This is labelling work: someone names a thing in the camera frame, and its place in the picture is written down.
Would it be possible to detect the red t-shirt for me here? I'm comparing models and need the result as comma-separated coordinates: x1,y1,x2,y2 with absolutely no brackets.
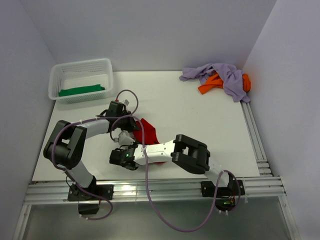
132,117,167,166

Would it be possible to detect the lavender t-shirt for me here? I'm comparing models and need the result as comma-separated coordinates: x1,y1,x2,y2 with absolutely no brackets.
179,63,251,103

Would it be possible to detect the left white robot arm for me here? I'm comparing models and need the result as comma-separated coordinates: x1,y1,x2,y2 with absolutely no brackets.
43,115,141,202

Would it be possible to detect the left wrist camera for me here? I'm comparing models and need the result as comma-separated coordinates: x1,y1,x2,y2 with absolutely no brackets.
105,100,131,117

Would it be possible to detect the orange t-shirt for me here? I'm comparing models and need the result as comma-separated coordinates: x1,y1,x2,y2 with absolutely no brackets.
198,73,251,95

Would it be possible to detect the rolled green t-shirt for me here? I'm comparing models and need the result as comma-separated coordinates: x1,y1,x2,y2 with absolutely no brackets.
58,84,106,97

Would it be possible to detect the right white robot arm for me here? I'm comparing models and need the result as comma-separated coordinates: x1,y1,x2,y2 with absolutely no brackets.
109,134,245,198

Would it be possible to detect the white plastic basket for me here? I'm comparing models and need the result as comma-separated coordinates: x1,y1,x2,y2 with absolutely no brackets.
48,58,115,104

